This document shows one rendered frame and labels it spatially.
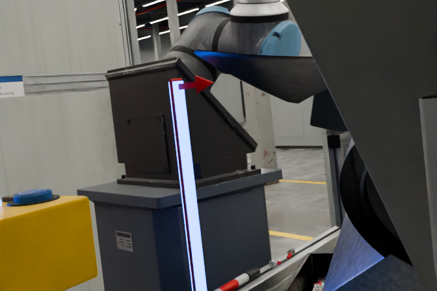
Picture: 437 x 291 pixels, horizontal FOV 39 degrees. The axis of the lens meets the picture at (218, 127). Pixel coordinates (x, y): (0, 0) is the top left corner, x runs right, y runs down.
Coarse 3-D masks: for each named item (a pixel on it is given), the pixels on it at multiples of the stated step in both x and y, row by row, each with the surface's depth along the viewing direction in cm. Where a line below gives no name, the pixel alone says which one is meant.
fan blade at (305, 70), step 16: (224, 64) 76; (240, 64) 75; (256, 64) 74; (272, 64) 73; (288, 64) 73; (304, 64) 72; (256, 80) 82; (272, 80) 81; (288, 80) 81; (304, 80) 81; (320, 80) 81; (288, 96) 87; (304, 96) 86
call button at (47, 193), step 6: (24, 192) 66; (30, 192) 66; (36, 192) 65; (42, 192) 65; (48, 192) 66; (18, 198) 65; (24, 198) 64; (30, 198) 64; (36, 198) 65; (42, 198) 65; (48, 198) 66
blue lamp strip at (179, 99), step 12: (180, 96) 85; (180, 108) 85; (180, 120) 85; (180, 132) 85; (180, 144) 85; (192, 168) 87; (192, 180) 86; (192, 192) 86; (192, 204) 86; (192, 216) 86; (192, 228) 86; (192, 240) 86; (192, 252) 86; (204, 276) 87; (204, 288) 87
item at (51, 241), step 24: (0, 216) 58; (24, 216) 59; (48, 216) 62; (72, 216) 64; (0, 240) 57; (24, 240) 59; (48, 240) 61; (72, 240) 64; (0, 264) 57; (24, 264) 59; (48, 264) 61; (72, 264) 64; (96, 264) 67; (0, 288) 57; (24, 288) 59; (48, 288) 61
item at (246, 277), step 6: (252, 270) 101; (258, 270) 102; (240, 276) 98; (246, 276) 99; (252, 276) 100; (228, 282) 96; (234, 282) 96; (240, 282) 97; (222, 288) 93; (228, 288) 94; (234, 288) 95
